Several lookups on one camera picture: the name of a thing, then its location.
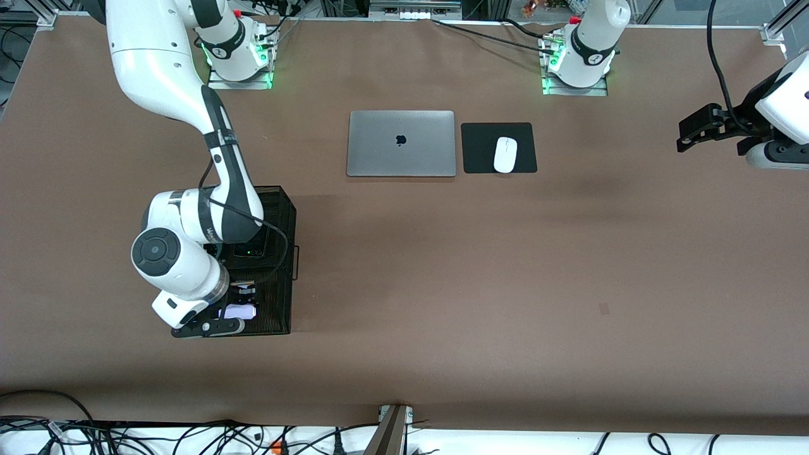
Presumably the black mesh two-tier tray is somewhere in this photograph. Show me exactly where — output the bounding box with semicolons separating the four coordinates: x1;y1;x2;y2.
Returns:
167;185;300;338

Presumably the white computer mouse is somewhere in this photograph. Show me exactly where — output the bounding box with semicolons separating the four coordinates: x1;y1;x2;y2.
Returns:
493;136;518;174

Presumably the silver closed laptop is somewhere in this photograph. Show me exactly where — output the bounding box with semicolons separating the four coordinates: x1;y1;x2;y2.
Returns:
346;110;456;178

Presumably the black mouse pad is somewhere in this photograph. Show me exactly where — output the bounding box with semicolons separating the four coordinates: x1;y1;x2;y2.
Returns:
461;122;538;174

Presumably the grey power strip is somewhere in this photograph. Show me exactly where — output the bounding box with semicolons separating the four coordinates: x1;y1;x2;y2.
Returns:
368;0;463;21

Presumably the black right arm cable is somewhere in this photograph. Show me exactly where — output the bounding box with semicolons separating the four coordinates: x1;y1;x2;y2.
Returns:
198;158;290;286

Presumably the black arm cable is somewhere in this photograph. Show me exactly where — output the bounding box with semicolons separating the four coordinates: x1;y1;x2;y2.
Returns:
198;158;290;286
706;0;740;124

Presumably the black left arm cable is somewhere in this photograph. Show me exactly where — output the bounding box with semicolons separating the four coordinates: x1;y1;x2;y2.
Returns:
706;0;740;124

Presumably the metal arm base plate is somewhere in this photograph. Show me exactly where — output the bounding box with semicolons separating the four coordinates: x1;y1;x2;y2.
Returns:
540;35;609;97
207;38;274;90

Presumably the short black table cable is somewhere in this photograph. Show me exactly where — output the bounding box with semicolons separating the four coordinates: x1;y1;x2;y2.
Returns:
502;18;550;37

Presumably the grey metal camera bracket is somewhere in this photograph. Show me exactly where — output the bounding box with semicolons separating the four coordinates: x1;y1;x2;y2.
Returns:
363;404;415;455

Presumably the thick black looped cable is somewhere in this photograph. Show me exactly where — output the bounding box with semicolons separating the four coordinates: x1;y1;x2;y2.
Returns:
0;390;95;423

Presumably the long black table cable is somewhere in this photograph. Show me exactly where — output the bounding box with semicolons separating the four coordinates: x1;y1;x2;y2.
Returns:
432;19;557;54

